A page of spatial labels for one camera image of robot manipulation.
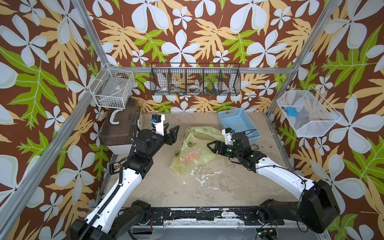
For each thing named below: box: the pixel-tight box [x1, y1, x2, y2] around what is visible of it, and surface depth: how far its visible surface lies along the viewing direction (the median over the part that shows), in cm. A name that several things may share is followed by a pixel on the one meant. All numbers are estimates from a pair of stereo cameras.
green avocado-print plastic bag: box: [170, 126, 226, 176], surface depth 78 cm
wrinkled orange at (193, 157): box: [190, 153, 198, 161], surface depth 76 cm
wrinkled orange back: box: [181, 153, 197, 163], surface depth 76 cm
